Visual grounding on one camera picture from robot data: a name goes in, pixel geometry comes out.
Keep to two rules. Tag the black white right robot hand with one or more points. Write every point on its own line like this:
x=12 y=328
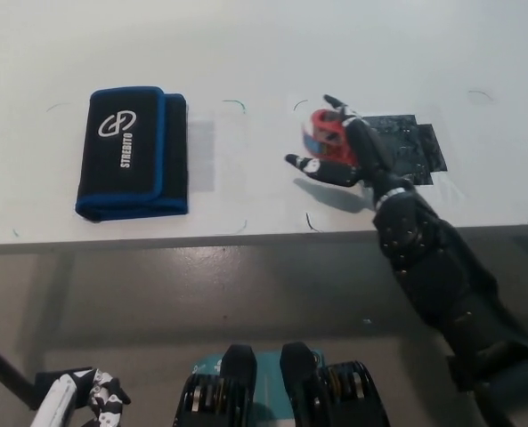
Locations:
x=370 y=147

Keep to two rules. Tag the black table leg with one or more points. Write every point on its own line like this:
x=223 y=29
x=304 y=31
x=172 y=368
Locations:
x=5 y=369

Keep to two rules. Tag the black ribbed robot body block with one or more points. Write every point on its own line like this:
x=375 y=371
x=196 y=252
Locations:
x=335 y=396
x=214 y=396

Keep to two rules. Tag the black tape patch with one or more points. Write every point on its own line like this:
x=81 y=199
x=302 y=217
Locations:
x=415 y=142

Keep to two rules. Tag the black blue-trimmed Strebito pouch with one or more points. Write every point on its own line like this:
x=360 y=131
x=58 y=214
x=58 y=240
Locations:
x=130 y=153

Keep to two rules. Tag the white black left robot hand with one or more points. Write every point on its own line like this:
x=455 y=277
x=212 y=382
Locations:
x=63 y=400

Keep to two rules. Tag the red tape dispenser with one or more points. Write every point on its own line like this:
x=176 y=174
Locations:
x=330 y=140

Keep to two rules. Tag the grey translucent tape patch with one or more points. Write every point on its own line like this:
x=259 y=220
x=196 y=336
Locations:
x=201 y=155

